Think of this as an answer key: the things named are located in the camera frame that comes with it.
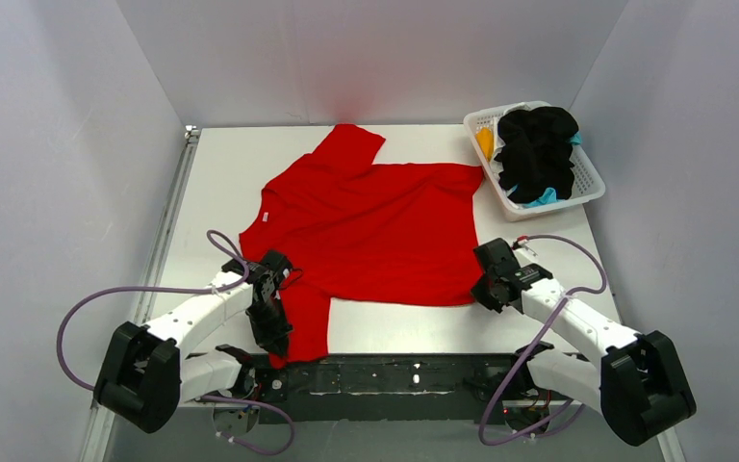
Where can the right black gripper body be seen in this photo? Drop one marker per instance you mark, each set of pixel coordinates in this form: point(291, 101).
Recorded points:
point(489, 295)

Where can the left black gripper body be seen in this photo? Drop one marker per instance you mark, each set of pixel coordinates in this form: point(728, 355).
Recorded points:
point(270, 320)

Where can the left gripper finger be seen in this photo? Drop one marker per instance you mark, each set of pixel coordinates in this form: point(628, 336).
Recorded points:
point(280, 340)
point(266, 329)

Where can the red t-shirt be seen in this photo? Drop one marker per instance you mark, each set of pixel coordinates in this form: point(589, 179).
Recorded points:
point(355, 229)

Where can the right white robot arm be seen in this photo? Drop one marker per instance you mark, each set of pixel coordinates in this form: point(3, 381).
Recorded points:
point(635, 381)

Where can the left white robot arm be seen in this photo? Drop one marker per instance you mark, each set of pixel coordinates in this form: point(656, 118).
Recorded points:
point(172, 344)

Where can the teal garment in basket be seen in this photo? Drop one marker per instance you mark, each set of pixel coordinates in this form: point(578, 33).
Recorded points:
point(548, 196)

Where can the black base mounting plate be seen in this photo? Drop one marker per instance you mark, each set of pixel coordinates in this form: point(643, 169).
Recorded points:
point(354, 388)

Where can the white plastic laundry basket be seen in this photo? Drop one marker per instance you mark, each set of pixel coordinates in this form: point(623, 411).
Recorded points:
point(587, 183)

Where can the black garment in basket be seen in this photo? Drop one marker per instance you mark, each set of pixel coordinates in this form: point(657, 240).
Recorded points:
point(537, 150)

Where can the yellow garment in basket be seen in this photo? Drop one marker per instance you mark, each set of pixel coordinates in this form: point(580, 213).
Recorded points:
point(485, 140)

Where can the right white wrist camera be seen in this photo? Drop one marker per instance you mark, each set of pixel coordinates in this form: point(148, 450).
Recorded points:
point(522, 248)

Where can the aluminium frame rail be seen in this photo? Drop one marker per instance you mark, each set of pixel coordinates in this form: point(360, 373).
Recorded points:
point(217, 185)

